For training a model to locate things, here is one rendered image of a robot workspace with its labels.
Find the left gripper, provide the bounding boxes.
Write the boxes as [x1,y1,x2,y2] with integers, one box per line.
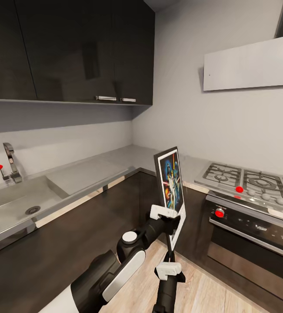
[142,212,180,239]

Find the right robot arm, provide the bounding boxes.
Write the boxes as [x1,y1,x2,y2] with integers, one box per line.
[152,251,186,313]

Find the poster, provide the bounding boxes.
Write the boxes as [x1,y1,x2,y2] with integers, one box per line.
[154,146,187,258]

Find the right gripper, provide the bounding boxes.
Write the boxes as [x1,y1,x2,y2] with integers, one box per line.
[154,251,186,301]

